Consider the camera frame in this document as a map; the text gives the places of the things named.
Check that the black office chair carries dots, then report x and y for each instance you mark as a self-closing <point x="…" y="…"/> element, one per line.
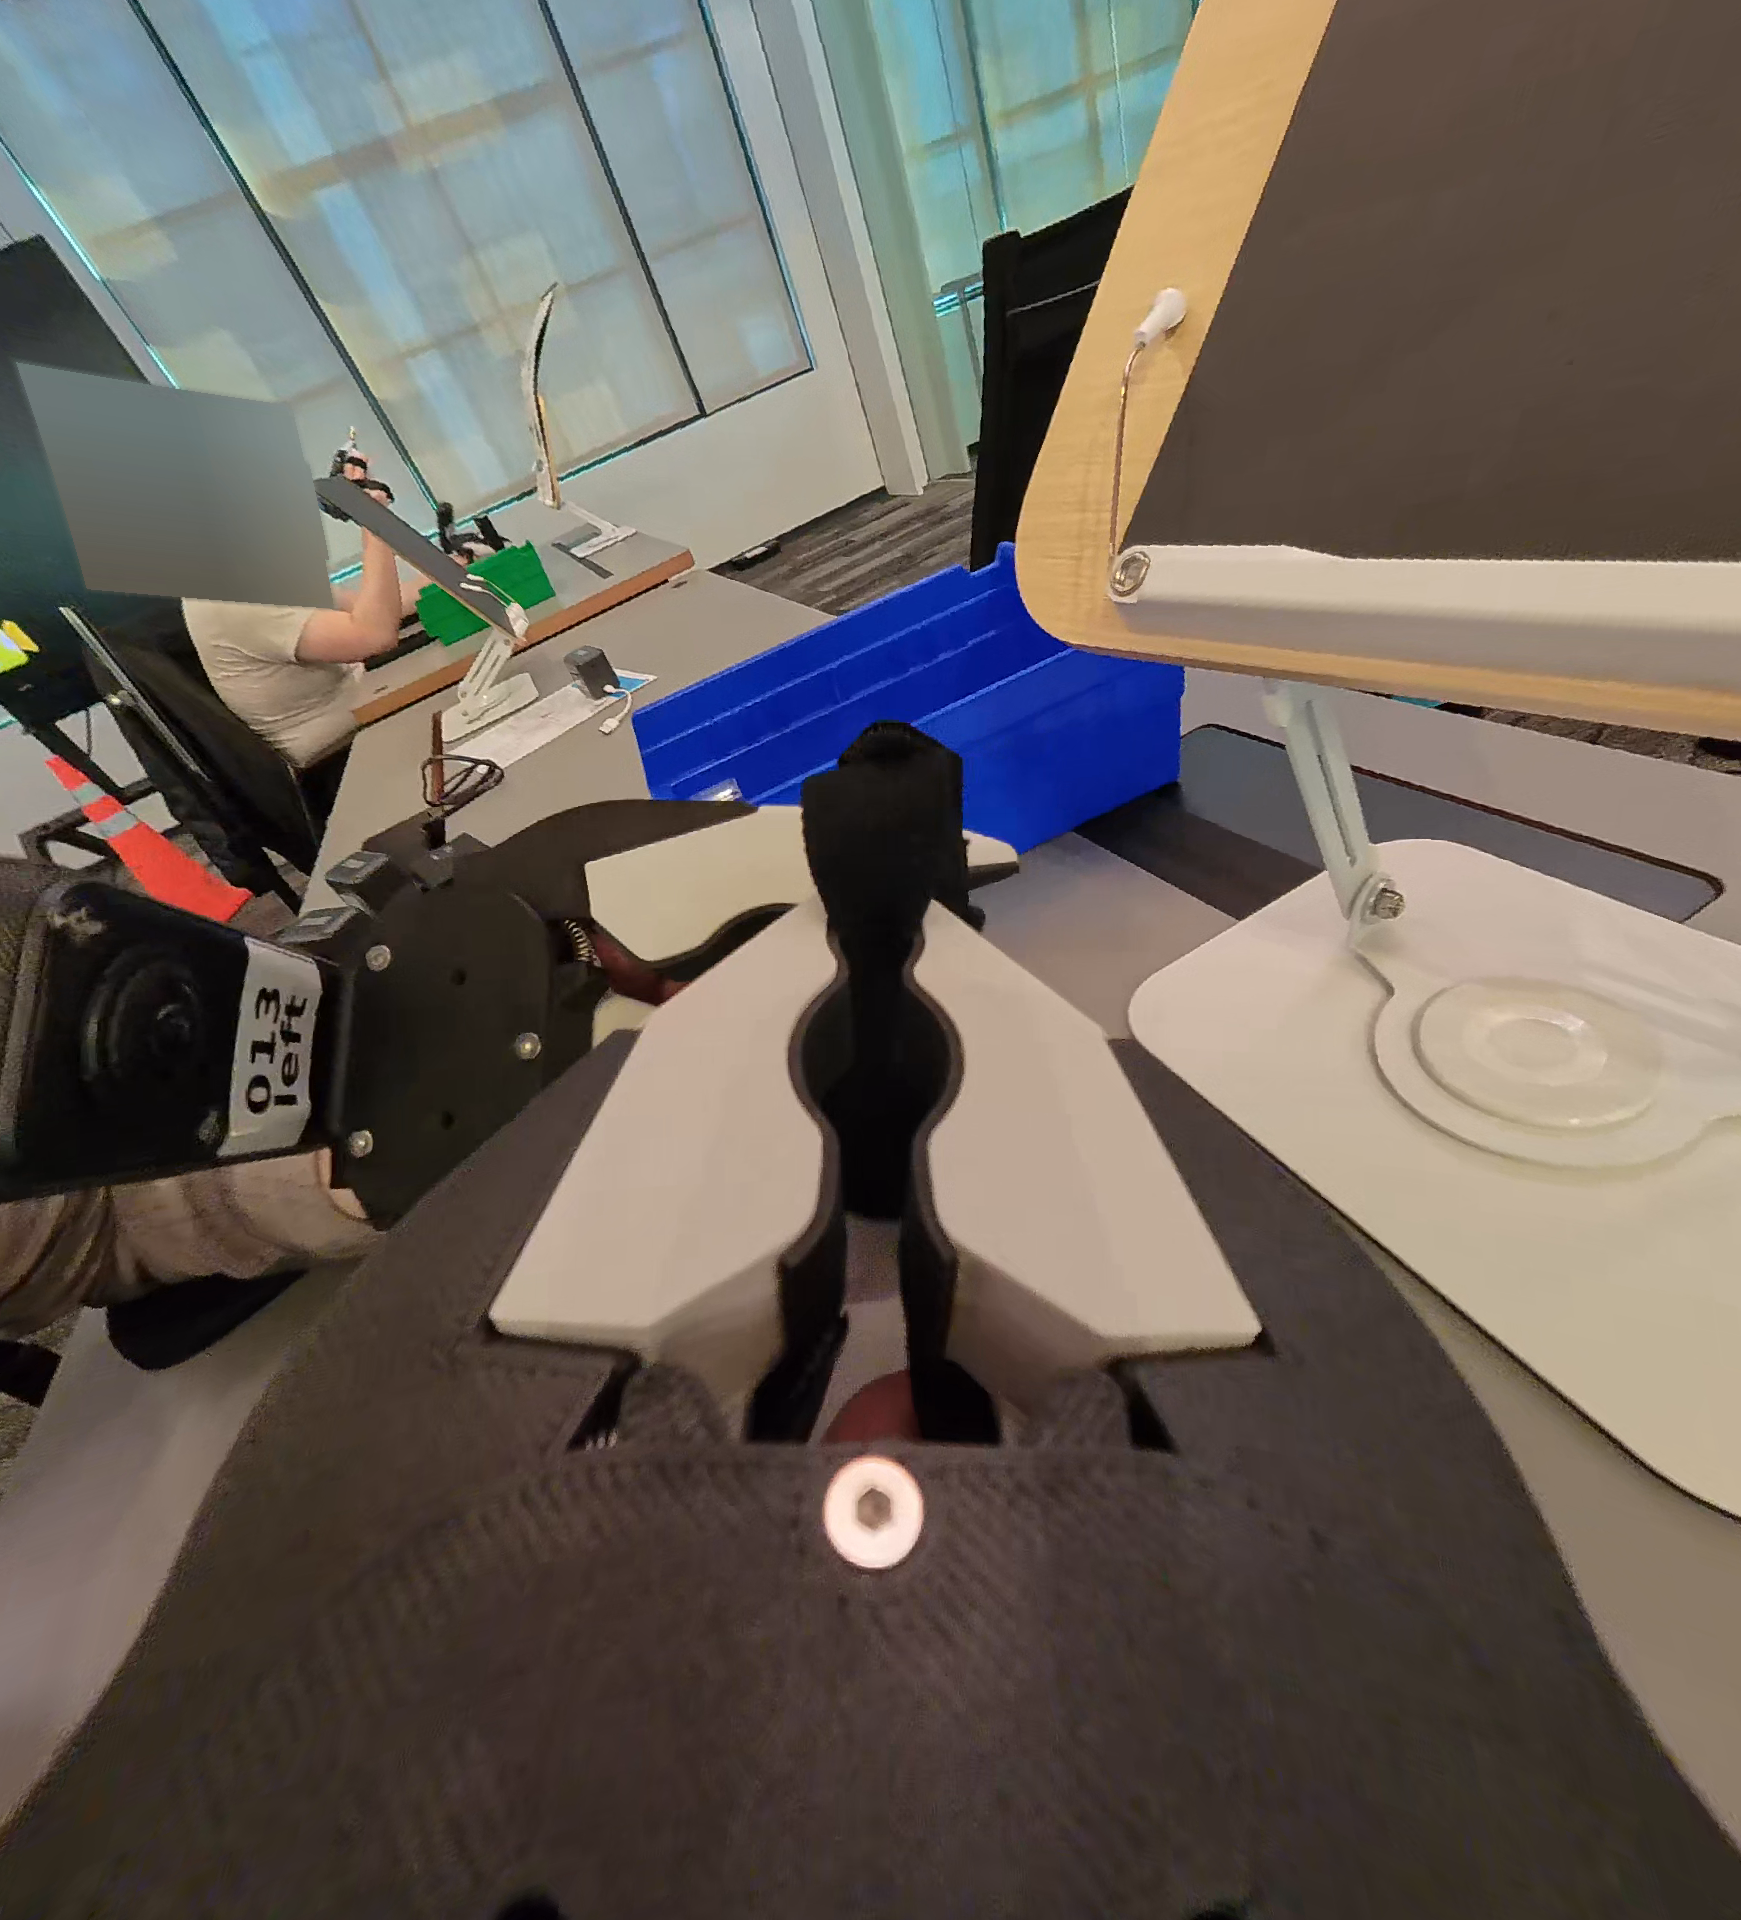
<point x="1036" y="377"/>

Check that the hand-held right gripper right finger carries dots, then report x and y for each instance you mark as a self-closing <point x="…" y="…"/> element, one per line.
<point x="1081" y="1200"/>

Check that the thin grey monitor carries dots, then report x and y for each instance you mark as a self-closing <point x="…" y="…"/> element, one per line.
<point x="421" y="548"/>

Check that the white display stand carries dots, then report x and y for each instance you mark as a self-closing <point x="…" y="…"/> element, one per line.
<point x="1485" y="301"/>

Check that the blue plastic bin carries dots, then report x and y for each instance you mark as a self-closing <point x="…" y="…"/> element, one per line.
<point x="931" y="704"/>

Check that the person's left forearm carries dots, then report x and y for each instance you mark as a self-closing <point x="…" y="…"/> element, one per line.
<point x="134" y="1230"/>

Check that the orange traffic cone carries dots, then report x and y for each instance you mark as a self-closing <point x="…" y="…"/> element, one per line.
<point x="150" y="849"/>

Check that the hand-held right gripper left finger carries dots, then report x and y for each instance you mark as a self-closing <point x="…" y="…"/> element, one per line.
<point x="661" y="1187"/>

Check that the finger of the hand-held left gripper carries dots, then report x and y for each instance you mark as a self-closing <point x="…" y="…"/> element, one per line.
<point x="987" y="862"/>
<point x="691" y="886"/>

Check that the green plastic bin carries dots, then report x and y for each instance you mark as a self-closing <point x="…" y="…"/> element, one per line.
<point x="488" y="593"/>

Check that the small black power adapter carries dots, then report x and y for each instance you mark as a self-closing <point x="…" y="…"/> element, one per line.
<point x="592" y="671"/>

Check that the white curved book stand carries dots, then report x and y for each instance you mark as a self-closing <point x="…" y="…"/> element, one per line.
<point x="543" y="404"/>

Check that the black round pad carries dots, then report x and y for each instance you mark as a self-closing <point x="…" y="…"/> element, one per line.
<point x="195" y="1319"/>

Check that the black charger box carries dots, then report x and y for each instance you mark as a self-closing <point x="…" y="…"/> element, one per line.
<point x="358" y="873"/>
<point x="443" y="866"/>

